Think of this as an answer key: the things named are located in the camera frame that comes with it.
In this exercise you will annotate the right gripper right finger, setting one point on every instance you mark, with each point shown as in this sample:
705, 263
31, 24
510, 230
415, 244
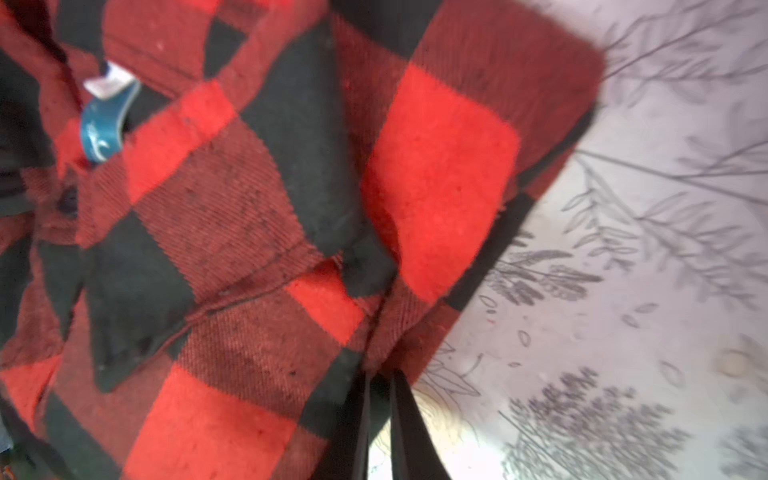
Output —
413, 455

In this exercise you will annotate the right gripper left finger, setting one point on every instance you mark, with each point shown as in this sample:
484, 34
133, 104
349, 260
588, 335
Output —
347, 454

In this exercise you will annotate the red black plaid shirt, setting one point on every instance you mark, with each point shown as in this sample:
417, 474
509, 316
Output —
217, 215

